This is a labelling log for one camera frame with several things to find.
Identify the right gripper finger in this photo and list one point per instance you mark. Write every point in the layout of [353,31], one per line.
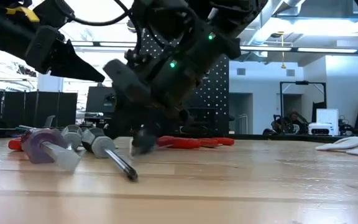
[171,123]
[127,118]

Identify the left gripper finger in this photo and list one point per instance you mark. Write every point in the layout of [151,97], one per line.
[70,65]

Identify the red translucent flathead screwdriver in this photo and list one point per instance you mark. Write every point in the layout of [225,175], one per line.
[39,146]

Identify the white pillar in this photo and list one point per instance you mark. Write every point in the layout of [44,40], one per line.
[50,84]

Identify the black computer monitor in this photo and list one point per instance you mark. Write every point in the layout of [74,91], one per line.
[99,99]

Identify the ceiling light strip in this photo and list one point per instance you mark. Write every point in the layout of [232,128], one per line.
[322,50]
[110,44]

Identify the black metal pegboard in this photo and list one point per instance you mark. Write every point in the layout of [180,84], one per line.
[216,93]

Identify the gray chair back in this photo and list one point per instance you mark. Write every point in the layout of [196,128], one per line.
[50,121]

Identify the black partition screens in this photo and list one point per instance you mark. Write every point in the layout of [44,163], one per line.
[26,109]

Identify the yellow hanging pendant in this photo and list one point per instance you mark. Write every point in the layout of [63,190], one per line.
[283,66]

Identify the person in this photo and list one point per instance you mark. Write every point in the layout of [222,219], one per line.
[294,119]

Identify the white device box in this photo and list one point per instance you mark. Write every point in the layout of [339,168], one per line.
[320,129]

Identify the white perforated panel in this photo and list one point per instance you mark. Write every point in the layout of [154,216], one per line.
[326,115]

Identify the white work glove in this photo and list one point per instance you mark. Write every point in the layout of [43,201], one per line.
[353,144]

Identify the black table frame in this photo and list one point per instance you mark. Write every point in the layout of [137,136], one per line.
[291,137]

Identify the black frame stand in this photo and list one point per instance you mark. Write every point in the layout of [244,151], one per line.
[301,83]

